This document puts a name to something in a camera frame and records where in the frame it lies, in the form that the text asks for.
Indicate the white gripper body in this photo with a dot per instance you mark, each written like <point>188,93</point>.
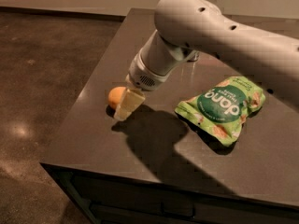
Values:
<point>140,74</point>

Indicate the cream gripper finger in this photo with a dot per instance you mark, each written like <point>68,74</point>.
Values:
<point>131,100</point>

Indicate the orange fruit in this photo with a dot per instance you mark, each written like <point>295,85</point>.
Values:
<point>114,96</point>

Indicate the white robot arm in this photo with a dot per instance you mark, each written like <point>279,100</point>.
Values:
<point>185,27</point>

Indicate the silver redbull can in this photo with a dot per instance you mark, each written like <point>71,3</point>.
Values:
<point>195,57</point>

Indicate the green dang chips bag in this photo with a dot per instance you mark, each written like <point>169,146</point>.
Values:
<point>222,110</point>

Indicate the dark cabinet under table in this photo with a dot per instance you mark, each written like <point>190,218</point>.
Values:
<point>111,200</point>

